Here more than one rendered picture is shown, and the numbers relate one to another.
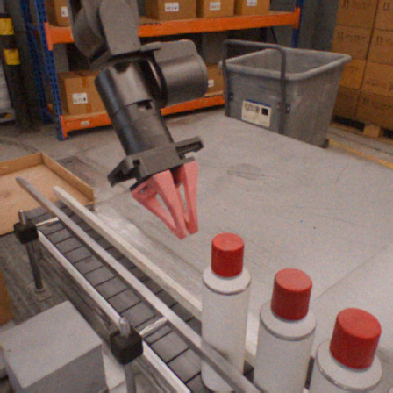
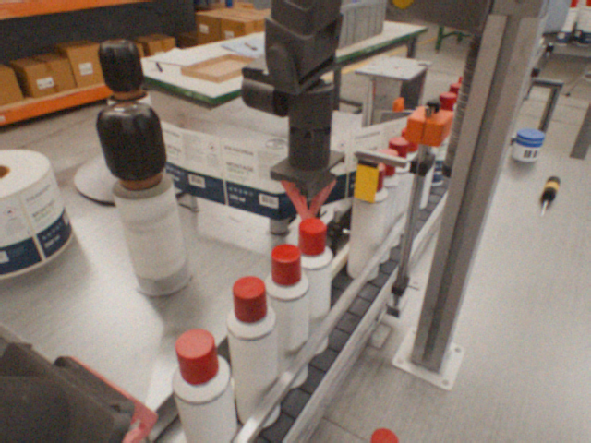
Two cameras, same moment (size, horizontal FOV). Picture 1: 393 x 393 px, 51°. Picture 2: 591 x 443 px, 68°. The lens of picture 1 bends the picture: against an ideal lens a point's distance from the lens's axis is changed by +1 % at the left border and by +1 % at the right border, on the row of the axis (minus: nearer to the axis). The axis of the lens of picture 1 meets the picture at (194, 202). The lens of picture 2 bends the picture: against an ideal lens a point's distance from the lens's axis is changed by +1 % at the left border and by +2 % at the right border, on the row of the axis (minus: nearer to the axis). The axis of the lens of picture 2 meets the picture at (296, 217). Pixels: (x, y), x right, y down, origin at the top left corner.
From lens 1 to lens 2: 0.41 m
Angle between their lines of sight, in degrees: 87
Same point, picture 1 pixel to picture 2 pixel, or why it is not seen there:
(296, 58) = not seen: outside the picture
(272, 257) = not seen: outside the picture
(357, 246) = not seen: outside the picture
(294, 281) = (251, 285)
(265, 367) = (273, 361)
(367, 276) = (54, 339)
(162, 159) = (92, 382)
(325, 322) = (129, 377)
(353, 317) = (282, 255)
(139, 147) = (57, 420)
